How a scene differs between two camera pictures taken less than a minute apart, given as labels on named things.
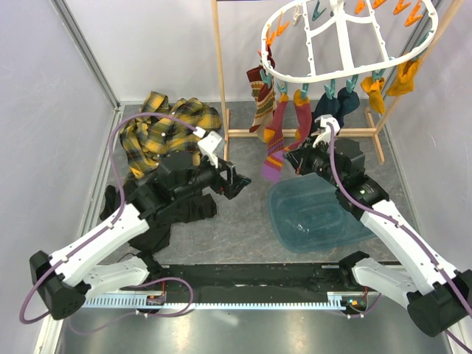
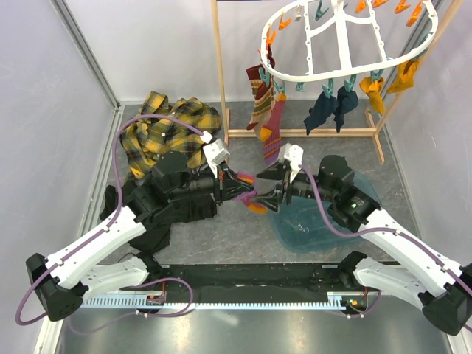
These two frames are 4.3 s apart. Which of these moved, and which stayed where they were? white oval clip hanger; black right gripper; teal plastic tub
Moved: black right gripper
Stayed: white oval clip hanger; teal plastic tub
